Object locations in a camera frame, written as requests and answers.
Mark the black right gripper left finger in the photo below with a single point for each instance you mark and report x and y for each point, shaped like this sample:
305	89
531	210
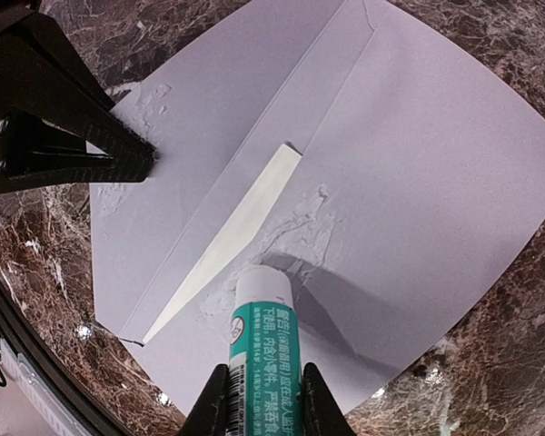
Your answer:
208	416

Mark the grey paper envelope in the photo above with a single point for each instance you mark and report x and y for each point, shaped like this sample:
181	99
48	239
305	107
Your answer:
422	177

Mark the cream lined letter paper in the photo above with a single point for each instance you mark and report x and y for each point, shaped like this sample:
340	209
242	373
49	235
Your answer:
236	233

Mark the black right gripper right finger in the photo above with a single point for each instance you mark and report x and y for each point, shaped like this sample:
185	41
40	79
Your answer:
321	413

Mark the black front frame rail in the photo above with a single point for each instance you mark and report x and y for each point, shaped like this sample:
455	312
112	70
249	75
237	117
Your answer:
20	335

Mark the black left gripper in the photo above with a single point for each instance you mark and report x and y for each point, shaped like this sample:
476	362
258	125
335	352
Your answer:
40	71

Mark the white green glue stick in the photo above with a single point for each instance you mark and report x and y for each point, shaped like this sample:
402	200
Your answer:
265	372

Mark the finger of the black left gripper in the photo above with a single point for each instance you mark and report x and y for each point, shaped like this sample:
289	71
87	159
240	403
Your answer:
35	154

